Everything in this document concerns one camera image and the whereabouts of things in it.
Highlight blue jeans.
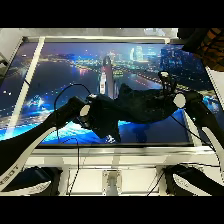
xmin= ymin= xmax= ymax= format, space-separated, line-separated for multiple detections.
xmin=87 ymin=83 xmax=184 ymax=144

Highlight black garment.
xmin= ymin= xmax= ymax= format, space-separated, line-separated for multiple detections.
xmin=176 ymin=28 xmax=214 ymax=54

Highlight orange checked garment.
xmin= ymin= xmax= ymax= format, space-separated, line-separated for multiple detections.
xmin=195 ymin=28 xmax=224 ymax=73

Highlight silver frame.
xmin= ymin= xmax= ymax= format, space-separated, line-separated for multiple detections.
xmin=19 ymin=34 xmax=224 ymax=197

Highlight black cable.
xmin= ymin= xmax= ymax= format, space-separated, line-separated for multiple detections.
xmin=53 ymin=82 xmax=93 ymax=142
xmin=170 ymin=114 xmax=218 ymax=150
xmin=67 ymin=137 xmax=81 ymax=197

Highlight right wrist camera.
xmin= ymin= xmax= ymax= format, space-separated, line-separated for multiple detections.
xmin=157 ymin=70 xmax=178 ymax=96

